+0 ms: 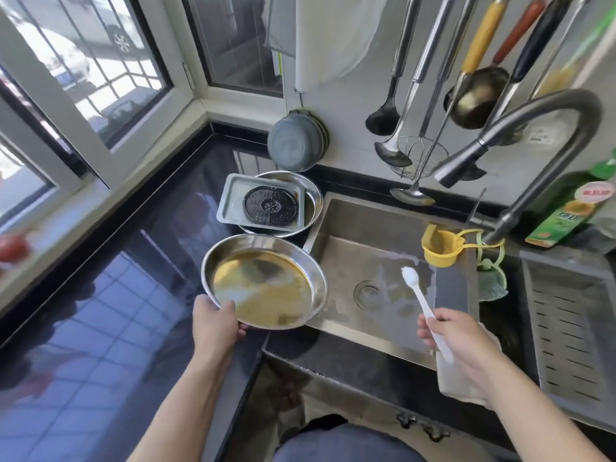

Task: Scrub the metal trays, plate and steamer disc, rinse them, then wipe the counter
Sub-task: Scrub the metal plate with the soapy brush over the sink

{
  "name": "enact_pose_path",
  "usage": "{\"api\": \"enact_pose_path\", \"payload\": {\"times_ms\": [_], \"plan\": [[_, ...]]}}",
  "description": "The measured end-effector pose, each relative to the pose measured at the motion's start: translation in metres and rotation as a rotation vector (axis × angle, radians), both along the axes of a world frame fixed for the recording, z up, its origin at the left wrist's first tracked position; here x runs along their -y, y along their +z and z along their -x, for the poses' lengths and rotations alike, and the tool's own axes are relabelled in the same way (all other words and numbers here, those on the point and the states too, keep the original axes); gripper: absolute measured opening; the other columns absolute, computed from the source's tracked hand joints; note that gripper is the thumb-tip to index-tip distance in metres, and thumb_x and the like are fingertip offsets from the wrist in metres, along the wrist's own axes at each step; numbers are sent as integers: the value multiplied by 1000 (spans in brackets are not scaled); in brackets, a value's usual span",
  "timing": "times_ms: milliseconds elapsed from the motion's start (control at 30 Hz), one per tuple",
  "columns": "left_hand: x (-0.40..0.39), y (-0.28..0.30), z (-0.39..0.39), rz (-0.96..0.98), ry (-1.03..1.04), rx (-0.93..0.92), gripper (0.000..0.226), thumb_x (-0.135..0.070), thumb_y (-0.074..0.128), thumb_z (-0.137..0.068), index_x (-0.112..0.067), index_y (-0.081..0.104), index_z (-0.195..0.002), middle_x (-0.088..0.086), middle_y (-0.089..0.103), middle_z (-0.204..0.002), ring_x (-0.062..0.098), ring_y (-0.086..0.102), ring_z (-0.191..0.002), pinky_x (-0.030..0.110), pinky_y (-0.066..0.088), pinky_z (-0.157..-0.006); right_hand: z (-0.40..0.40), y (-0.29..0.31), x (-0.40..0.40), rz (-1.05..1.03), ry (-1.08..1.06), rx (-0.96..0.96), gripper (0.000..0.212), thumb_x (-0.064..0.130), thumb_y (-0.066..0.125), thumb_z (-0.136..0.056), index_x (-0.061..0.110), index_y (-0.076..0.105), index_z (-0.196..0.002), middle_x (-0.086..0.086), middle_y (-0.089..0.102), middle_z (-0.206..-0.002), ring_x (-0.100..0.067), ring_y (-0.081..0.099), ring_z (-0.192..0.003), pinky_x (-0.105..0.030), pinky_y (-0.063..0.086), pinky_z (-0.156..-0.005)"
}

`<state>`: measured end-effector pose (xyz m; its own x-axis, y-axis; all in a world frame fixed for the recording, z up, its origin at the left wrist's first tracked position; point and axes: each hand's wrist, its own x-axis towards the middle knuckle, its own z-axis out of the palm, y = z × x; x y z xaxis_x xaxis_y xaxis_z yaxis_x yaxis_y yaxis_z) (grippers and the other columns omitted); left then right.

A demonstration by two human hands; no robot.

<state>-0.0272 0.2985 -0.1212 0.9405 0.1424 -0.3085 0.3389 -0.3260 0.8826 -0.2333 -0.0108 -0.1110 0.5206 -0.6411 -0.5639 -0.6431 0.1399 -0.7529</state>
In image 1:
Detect person's right hand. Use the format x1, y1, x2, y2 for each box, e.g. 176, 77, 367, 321
416, 307, 504, 389

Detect person's left hand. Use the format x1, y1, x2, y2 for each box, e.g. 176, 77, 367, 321
191, 293, 250, 368

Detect round steel pan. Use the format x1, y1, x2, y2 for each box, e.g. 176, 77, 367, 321
200, 234, 329, 332

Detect white cleaning brush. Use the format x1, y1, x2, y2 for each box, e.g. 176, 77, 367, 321
399, 265, 456, 368

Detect black round steamer rack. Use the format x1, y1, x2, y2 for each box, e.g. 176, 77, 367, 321
241, 184, 302, 228

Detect person's right forearm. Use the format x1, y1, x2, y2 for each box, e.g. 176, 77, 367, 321
470, 363, 596, 462

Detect person's left forearm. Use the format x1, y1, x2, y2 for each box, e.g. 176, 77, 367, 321
128, 351, 238, 462

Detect white dish rag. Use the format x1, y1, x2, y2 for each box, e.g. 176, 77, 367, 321
434, 322, 504, 411

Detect green hanging sponge holder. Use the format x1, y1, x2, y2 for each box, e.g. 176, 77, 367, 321
470, 230, 510, 303

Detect yellow hanging sink cup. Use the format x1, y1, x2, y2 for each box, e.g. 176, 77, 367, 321
420, 222, 483, 270

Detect steel sink drain tray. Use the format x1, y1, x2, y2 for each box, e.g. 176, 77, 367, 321
520, 249, 616, 431

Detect rectangular steel tray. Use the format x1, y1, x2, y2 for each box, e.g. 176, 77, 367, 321
216, 173, 320, 235

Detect stainless steel sink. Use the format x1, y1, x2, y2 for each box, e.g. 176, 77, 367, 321
262, 192, 616, 431

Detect round steel basin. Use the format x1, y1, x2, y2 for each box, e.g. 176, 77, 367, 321
239, 169, 325, 237

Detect green dish soap bottle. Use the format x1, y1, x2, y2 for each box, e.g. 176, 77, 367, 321
524, 157, 616, 251

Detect steel soup ladle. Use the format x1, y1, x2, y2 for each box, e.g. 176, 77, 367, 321
374, 0, 456, 169

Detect grey hanging basin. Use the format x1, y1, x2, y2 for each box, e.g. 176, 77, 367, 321
266, 109, 325, 174

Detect small red object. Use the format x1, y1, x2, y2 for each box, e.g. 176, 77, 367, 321
0, 230, 36, 264

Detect dark green hanging basin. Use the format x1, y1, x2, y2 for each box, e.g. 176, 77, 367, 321
312, 110, 332, 164

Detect hanging steel ladles and skimmer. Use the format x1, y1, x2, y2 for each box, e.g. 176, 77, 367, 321
364, 0, 423, 137

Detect steel gooseneck faucet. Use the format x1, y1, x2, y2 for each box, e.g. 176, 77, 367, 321
430, 88, 606, 245

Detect yellow dish brush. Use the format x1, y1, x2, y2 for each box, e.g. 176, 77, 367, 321
539, 9, 616, 100

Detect white hanging cloth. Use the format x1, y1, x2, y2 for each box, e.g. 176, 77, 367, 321
264, 0, 389, 93

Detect yellow-handled steel ladle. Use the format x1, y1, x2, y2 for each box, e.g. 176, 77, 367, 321
389, 0, 512, 208

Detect orange-handled brass ladle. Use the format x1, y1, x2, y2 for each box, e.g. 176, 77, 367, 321
443, 0, 548, 130

